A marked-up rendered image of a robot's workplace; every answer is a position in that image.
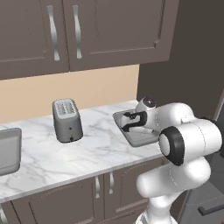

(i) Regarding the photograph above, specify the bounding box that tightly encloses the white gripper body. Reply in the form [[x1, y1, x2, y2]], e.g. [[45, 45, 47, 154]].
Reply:
[[125, 125, 156, 136]]

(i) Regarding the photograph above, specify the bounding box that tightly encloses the brown base cupboard door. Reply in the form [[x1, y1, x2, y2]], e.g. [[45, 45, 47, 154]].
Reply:
[[10, 175, 105, 224], [102, 157, 169, 224]]

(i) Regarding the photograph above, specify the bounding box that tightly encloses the grey toaster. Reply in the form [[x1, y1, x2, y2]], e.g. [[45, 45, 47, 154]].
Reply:
[[52, 98, 84, 144]]

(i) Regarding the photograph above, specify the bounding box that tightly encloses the black appliance handle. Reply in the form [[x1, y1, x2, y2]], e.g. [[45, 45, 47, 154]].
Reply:
[[197, 202, 224, 217]]

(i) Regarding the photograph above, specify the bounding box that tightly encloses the brown wall cupboard door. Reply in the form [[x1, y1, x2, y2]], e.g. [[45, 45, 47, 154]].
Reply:
[[0, 0, 71, 81], [62, 0, 180, 73]]

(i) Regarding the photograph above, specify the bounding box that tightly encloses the grey tupperware container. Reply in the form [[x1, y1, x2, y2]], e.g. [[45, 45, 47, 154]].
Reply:
[[112, 108, 162, 148], [0, 127, 23, 177]]

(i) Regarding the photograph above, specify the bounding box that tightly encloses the tall dark brown cupboard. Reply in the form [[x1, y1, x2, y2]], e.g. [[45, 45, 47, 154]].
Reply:
[[136, 0, 224, 121]]

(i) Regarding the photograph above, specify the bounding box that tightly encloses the silver wall cupboard handle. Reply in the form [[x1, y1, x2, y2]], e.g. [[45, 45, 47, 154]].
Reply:
[[72, 4, 83, 60], [46, 4, 61, 62]]

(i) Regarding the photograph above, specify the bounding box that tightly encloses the silver base cupboard handle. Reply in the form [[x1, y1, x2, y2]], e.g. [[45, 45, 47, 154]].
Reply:
[[0, 204, 9, 224], [108, 171, 115, 195], [94, 176, 102, 200]]

